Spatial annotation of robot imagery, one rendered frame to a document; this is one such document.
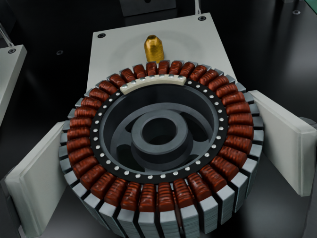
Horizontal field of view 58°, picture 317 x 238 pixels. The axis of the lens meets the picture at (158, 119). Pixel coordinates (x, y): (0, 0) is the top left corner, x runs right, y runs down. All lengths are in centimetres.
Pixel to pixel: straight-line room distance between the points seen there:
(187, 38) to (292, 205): 21
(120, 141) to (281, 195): 12
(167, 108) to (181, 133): 4
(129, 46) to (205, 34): 9
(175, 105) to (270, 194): 10
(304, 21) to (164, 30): 17
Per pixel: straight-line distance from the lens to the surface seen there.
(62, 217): 24
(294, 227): 23
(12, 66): 39
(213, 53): 32
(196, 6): 38
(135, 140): 16
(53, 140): 16
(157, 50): 30
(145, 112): 19
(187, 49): 33
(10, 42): 42
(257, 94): 18
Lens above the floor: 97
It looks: 49 degrees down
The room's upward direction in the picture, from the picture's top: 12 degrees counter-clockwise
